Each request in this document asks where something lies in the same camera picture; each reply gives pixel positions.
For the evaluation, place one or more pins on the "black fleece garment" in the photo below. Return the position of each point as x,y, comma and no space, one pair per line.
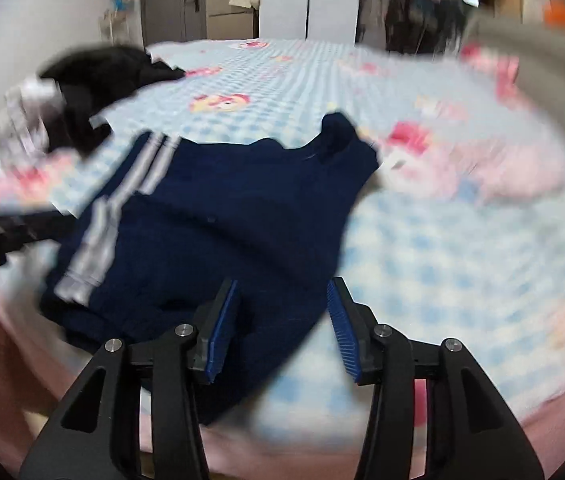
92,79

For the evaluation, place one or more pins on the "navy blue sweater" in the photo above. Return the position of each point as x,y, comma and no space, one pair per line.
177,218

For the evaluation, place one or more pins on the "grey padded bed frame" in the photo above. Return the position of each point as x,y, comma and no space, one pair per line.
540,50

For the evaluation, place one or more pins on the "white garment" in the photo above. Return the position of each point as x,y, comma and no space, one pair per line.
23,135

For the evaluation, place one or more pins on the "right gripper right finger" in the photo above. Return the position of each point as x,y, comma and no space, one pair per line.
471,432

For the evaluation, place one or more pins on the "small pink garment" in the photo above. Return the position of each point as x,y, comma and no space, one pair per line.
483,171

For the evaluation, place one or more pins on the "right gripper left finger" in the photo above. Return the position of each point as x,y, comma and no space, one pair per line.
94,433

